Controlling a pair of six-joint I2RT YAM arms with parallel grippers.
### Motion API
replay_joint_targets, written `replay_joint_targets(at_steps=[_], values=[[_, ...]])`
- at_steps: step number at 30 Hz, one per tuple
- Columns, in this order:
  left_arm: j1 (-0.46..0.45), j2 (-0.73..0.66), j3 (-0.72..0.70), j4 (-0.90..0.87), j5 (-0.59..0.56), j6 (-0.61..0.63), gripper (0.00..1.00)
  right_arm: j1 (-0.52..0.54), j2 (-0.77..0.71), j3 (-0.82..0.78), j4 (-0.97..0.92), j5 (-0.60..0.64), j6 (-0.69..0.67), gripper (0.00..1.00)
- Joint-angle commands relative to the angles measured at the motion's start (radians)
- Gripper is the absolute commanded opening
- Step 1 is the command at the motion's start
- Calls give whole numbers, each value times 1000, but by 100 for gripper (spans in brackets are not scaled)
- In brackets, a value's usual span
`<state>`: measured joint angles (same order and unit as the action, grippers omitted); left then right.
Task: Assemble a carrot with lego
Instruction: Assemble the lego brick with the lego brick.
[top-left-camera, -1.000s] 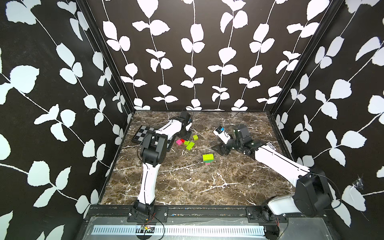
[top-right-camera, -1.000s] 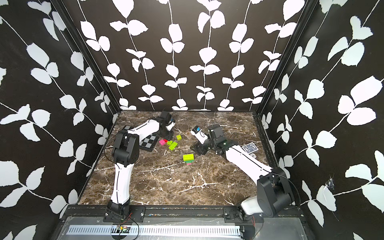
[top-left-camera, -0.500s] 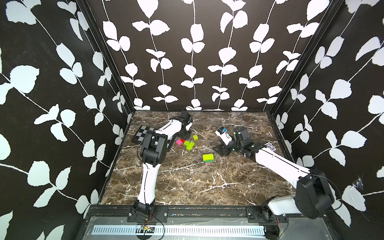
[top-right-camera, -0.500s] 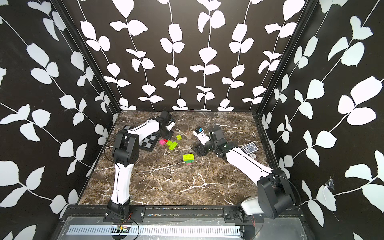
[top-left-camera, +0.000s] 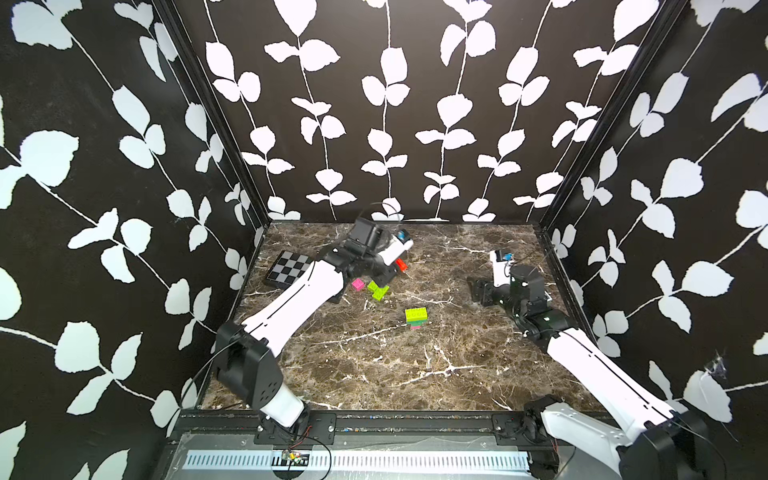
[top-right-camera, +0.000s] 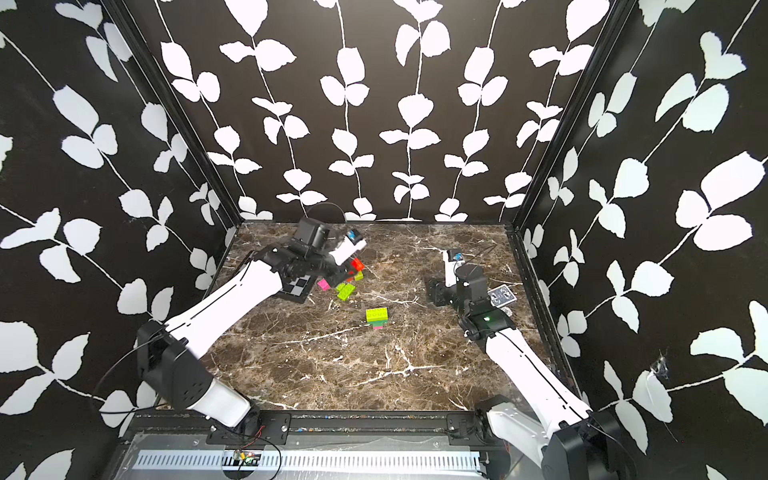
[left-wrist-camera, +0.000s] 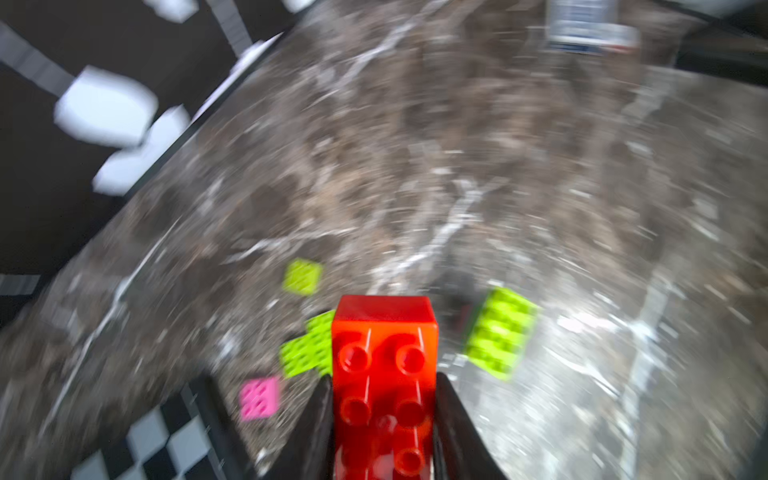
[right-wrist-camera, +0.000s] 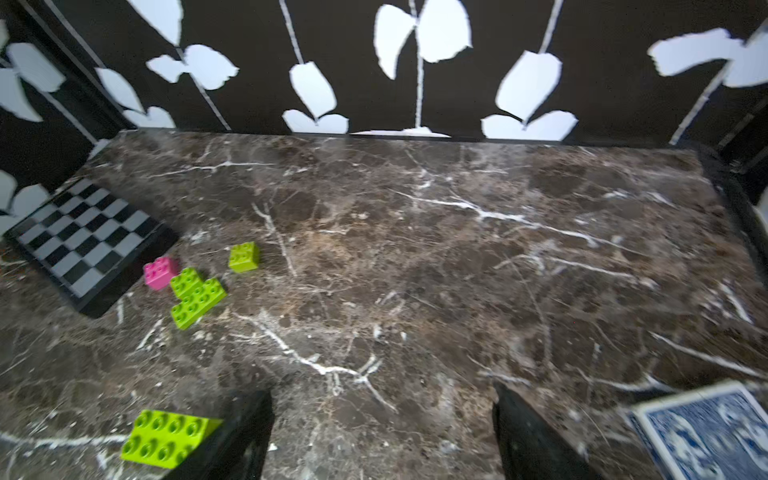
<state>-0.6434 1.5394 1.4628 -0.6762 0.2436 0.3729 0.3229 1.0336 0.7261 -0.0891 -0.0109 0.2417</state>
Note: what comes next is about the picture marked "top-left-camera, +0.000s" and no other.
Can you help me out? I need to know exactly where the lime rectangular lego brick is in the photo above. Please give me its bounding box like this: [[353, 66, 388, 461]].
[[405, 307, 428, 324]]

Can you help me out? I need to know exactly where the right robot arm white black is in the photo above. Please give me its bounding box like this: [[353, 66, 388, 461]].
[[467, 257, 721, 479]]

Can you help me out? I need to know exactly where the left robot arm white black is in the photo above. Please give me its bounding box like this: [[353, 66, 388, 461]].
[[211, 217, 414, 429]]

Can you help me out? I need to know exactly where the lime long lego brick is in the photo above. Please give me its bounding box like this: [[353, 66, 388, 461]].
[[372, 286, 389, 301]]

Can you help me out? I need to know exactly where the black white checkerboard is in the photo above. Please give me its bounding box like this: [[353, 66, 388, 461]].
[[264, 250, 314, 290]]

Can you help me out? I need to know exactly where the small circuit board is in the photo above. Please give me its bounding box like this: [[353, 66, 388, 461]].
[[271, 450, 311, 471]]

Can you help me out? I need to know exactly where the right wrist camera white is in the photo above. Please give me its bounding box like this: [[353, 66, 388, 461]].
[[489, 250, 515, 287]]

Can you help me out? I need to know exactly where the white slotted cable duct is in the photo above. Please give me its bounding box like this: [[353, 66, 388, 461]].
[[181, 450, 530, 475]]

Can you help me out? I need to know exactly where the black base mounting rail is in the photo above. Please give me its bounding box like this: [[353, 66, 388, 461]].
[[170, 410, 554, 449]]

